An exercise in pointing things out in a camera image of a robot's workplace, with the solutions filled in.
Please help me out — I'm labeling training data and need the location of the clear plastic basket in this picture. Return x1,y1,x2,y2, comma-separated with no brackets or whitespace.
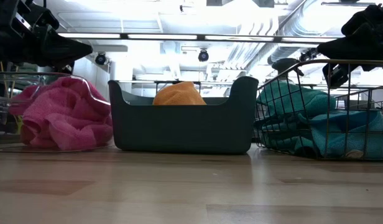
0,72,114,153

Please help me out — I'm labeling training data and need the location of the black ceiling light rail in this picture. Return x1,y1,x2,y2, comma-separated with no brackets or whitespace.
57,32,338,43

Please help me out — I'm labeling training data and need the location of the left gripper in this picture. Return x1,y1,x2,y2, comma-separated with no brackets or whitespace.
0,0,94,74

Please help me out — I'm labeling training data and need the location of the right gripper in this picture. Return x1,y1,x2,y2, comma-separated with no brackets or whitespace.
317,2,383,89

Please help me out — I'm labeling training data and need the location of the orange microfiber towel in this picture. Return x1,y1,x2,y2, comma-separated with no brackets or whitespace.
152,81,207,106

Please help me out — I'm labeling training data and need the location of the teal green microfiber towel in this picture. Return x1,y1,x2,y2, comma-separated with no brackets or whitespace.
256,80,337,156

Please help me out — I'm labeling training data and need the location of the pink microfiber towel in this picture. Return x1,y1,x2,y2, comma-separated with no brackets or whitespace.
8,77,114,152

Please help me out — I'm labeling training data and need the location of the clear spray bottle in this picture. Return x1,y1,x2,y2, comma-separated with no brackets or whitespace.
271,57,304,77

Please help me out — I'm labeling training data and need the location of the light blue microfiber towel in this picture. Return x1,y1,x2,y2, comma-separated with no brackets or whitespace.
295,109,383,160

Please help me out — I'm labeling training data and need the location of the dark teal plastic basket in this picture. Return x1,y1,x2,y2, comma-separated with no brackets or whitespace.
108,76,260,156

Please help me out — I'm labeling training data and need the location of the silver ventilation duct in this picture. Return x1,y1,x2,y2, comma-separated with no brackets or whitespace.
269,0,348,41

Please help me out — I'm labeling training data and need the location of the metal wire basket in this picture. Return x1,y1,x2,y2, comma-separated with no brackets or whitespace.
253,58,383,162

